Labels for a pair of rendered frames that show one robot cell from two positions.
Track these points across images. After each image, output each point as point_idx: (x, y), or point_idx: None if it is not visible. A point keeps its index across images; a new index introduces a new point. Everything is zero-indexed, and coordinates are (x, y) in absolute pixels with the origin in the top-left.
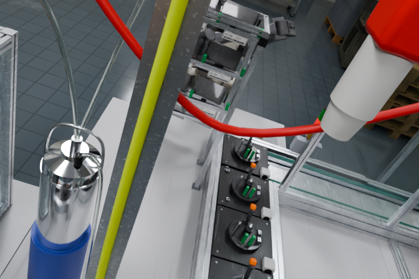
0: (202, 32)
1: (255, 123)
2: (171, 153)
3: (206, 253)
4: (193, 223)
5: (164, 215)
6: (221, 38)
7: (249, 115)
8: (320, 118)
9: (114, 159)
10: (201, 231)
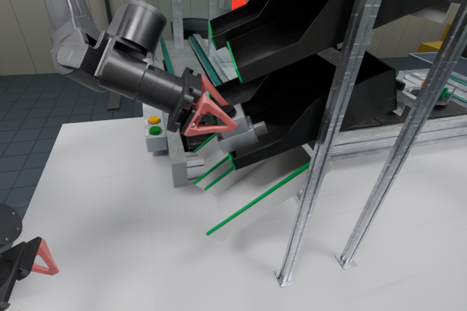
0: (147, 23)
1: (80, 149)
2: (259, 220)
3: (382, 128)
4: (338, 163)
5: (360, 187)
6: (94, 28)
7: (58, 160)
8: None
9: (360, 287)
10: (367, 135)
